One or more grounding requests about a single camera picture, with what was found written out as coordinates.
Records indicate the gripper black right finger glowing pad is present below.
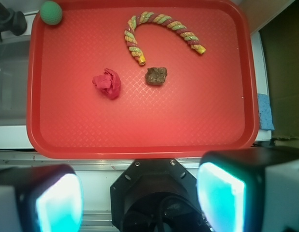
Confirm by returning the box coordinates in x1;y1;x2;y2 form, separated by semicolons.
196;146;299;232

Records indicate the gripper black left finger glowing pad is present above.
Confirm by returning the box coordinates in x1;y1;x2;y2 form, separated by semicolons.
0;164;84;232

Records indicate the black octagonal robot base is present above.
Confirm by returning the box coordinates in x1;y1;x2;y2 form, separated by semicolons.
110;159;210;232

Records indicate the crumpled red paper ball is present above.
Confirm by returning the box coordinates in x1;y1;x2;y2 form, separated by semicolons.
92;68;121;100

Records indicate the green textured ball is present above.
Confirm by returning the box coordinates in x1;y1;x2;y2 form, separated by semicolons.
40;1;63;26

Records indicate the blue sponge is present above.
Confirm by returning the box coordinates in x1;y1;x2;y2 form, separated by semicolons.
257;93;275;131

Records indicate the red plastic tray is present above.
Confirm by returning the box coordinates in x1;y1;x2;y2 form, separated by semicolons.
26;0;259;159

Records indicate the brown rock chunk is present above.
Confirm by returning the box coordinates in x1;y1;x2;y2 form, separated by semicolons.
145;67;167;86

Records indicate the multicolour twisted rope toy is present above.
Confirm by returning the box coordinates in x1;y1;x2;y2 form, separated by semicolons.
124;11;206;66

